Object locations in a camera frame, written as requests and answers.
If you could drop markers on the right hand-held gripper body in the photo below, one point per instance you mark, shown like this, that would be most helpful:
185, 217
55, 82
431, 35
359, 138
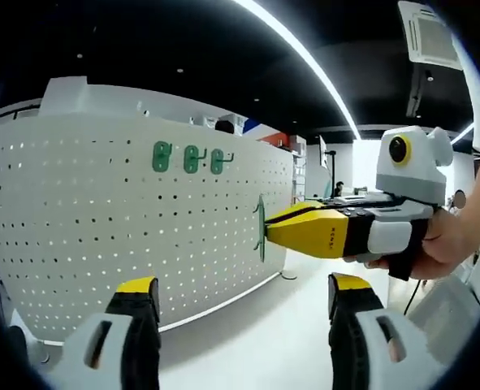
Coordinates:
418, 170

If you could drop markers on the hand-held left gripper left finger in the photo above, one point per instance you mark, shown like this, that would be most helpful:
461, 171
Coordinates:
138, 337

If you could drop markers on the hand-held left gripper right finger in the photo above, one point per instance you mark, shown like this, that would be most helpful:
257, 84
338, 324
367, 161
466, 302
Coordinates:
353, 337

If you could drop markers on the green hook assembly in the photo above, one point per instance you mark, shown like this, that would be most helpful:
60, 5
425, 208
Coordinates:
191, 160
216, 162
159, 158
261, 239

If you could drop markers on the white perforated mounting plate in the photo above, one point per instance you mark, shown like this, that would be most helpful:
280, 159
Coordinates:
81, 223

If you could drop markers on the person's right hand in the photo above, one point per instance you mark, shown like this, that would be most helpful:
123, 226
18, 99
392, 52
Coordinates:
446, 243

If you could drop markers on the black monitor stand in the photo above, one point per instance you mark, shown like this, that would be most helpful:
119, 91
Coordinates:
332, 174

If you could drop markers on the grey mesh chair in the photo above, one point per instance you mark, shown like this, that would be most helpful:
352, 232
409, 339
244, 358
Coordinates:
446, 304

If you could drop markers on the ceiling air conditioner unit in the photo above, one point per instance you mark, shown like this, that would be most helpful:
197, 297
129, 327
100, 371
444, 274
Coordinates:
430, 36

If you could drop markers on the long ceiling light strip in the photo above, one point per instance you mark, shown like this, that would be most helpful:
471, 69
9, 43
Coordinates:
304, 53

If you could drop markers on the black ceiling bracket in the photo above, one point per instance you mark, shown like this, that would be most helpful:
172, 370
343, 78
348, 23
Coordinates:
420, 93

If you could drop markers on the red blue wall banner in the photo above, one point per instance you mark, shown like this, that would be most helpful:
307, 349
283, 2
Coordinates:
272, 138

